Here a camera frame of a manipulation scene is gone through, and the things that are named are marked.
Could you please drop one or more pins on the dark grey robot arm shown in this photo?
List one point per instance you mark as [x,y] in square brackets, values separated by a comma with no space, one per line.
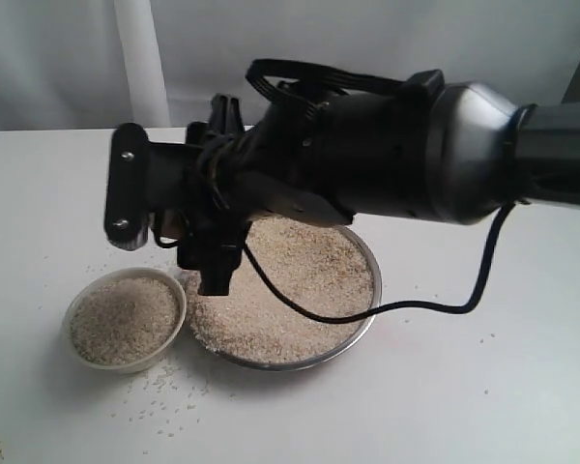
[452,154]

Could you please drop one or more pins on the white backdrop curtain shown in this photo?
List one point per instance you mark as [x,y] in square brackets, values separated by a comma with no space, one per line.
[96,64]

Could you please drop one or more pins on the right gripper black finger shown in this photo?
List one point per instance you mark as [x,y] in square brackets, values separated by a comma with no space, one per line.
[125,221]
[215,234]

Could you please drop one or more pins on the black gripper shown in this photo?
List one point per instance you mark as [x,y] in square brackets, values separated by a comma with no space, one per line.
[365,154]

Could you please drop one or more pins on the steel bowl of rice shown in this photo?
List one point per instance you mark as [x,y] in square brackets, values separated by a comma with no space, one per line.
[286,316]

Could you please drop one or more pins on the white ceramic bowl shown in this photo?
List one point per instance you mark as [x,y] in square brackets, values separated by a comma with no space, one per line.
[124,322]

